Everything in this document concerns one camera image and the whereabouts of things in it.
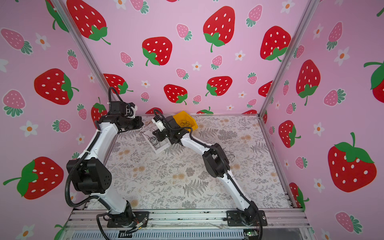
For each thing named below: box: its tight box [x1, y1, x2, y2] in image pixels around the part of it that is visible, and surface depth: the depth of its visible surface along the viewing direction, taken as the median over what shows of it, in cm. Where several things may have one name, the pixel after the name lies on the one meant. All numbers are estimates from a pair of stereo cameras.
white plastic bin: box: [141, 130, 171, 154], surface depth 100 cm
